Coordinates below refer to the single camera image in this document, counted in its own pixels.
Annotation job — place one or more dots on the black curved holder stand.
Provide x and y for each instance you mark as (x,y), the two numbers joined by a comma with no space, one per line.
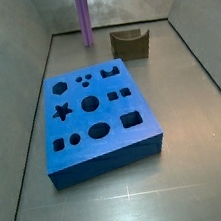
(130,44)

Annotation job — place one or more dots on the blue foam shape board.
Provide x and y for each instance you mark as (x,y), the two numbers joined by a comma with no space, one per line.
(96,120)

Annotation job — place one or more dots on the purple star-shaped peg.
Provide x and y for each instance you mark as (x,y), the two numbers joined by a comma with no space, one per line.
(84,21)

